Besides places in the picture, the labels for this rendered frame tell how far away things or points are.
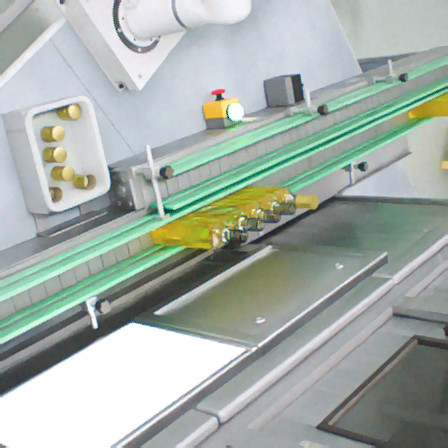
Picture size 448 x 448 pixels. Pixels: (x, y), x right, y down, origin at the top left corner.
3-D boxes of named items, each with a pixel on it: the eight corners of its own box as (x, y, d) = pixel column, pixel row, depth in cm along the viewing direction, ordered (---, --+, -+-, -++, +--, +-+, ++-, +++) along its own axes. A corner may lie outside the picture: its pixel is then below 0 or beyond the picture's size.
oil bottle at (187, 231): (153, 244, 167) (220, 251, 153) (147, 221, 165) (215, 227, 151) (170, 235, 171) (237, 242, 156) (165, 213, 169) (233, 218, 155)
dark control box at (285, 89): (266, 106, 215) (289, 105, 209) (262, 80, 213) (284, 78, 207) (283, 101, 221) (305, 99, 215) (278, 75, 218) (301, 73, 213)
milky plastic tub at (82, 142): (28, 213, 156) (51, 215, 150) (1, 113, 150) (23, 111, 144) (90, 189, 168) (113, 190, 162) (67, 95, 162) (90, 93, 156)
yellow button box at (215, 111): (205, 128, 196) (225, 128, 191) (200, 101, 194) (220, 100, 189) (222, 122, 201) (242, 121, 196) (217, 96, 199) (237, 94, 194)
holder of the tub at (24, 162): (34, 236, 158) (54, 238, 153) (1, 113, 150) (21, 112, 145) (93, 211, 170) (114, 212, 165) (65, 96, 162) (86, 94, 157)
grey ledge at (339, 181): (215, 244, 197) (246, 248, 189) (208, 214, 194) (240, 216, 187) (386, 153, 262) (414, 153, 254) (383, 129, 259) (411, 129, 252)
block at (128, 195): (115, 210, 166) (134, 212, 162) (105, 171, 164) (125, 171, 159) (126, 205, 169) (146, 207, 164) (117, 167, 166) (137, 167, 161)
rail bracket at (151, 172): (137, 219, 162) (175, 222, 154) (120, 147, 158) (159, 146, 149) (146, 215, 164) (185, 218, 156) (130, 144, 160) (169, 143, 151)
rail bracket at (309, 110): (283, 118, 201) (322, 116, 192) (279, 92, 199) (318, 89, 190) (291, 115, 204) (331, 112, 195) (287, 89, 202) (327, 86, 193)
